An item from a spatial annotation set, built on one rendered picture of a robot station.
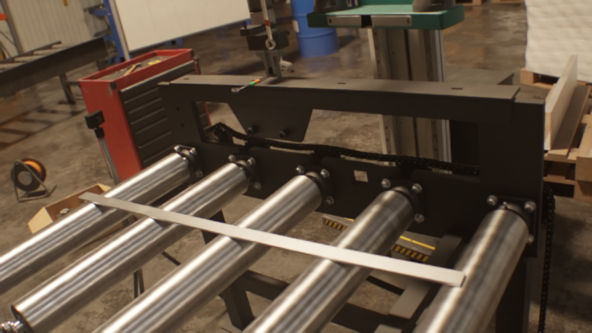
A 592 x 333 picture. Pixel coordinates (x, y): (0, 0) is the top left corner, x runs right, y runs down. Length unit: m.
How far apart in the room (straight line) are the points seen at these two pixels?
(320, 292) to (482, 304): 0.32
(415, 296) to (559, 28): 3.70
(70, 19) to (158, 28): 6.47
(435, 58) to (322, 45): 4.92
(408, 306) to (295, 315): 0.28
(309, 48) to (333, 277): 5.98
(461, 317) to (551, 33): 3.91
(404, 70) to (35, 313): 1.66
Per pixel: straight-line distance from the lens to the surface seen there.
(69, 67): 6.66
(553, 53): 4.68
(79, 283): 1.34
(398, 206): 1.26
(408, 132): 2.30
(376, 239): 1.17
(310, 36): 6.86
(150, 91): 3.51
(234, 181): 1.60
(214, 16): 6.12
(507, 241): 1.13
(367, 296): 2.38
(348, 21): 1.99
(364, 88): 1.31
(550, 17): 4.64
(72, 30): 12.26
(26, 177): 4.55
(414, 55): 2.15
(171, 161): 1.83
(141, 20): 5.90
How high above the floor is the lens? 1.56
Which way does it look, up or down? 24 degrees down
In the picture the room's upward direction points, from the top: 10 degrees counter-clockwise
